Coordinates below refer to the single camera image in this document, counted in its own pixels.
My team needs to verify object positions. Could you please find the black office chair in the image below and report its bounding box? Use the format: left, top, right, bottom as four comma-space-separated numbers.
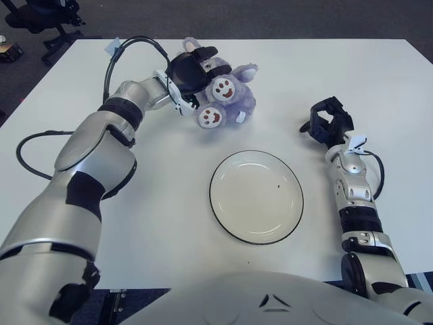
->
5, 0, 102, 67

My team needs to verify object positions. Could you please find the white plate with black rim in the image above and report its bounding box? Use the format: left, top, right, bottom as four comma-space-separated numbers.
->
208, 149, 304, 245

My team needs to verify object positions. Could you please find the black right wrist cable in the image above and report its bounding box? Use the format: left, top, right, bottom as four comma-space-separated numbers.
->
363, 150, 386, 200

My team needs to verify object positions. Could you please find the purple plush bunny doll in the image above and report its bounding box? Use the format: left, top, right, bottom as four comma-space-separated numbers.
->
182, 37, 260, 129

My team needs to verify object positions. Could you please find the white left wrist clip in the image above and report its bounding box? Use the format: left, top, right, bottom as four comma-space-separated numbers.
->
173, 96, 194, 118

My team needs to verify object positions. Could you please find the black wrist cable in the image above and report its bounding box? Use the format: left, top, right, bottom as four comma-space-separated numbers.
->
102, 36, 171, 103
363, 150, 386, 200

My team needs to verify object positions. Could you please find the black metal bracket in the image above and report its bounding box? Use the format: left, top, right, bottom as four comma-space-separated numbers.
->
104, 288, 128, 314

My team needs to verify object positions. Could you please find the grey robot torso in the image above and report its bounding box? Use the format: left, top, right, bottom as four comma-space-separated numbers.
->
114, 270, 417, 325

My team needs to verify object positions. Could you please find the black left upper arm cable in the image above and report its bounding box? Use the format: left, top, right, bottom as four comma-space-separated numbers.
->
16, 130, 74, 181

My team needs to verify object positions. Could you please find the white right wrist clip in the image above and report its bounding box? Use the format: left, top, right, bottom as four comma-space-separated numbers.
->
344, 135, 368, 155

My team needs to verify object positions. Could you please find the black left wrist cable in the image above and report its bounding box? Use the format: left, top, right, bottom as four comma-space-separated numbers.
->
102, 36, 171, 103

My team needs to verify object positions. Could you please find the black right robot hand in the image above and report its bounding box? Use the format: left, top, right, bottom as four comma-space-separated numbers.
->
299, 96, 355, 148

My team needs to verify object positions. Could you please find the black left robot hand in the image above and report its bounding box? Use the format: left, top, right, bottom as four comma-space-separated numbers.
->
168, 45, 233, 106

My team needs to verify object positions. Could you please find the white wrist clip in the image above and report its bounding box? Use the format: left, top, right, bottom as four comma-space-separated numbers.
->
173, 96, 194, 118
344, 135, 368, 155

